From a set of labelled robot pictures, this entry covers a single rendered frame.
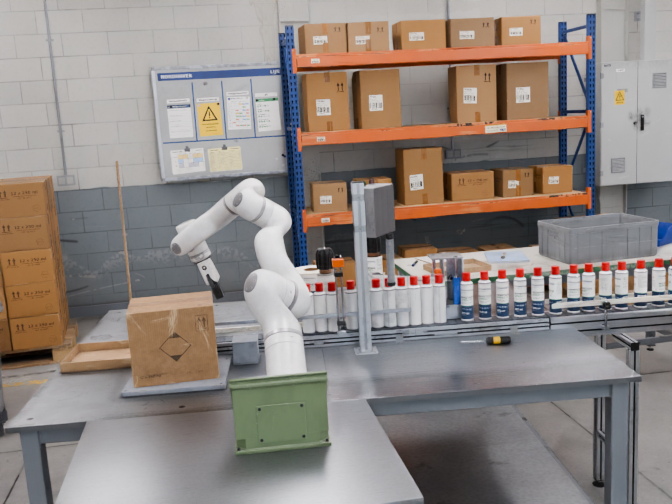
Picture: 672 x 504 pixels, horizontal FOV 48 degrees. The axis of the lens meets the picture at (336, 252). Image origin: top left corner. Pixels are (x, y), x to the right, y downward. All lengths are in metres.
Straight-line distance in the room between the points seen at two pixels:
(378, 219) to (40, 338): 3.79
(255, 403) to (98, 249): 5.41
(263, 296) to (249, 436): 0.43
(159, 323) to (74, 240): 4.80
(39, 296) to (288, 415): 4.12
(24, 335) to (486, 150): 4.62
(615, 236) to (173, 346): 2.91
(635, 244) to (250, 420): 3.19
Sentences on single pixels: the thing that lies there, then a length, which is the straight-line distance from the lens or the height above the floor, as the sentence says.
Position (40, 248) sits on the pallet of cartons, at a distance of 6.03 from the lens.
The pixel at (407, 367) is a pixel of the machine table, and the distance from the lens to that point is 2.81.
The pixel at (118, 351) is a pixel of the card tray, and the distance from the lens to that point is 3.31.
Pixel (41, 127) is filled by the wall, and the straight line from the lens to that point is 7.43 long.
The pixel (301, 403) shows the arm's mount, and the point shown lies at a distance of 2.16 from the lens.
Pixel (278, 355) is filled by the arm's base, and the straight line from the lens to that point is 2.25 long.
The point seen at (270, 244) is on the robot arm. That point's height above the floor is 1.34.
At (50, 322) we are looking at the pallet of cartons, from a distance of 6.14.
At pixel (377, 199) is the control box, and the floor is 1.43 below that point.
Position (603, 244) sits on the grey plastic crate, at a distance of 4.75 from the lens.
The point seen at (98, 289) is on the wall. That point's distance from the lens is 7.53.
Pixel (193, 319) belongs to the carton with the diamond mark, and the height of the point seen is 1.08.
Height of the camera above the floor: 1.76
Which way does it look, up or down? 10 degrees down
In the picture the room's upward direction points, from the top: 3 degrees counter-clockwise
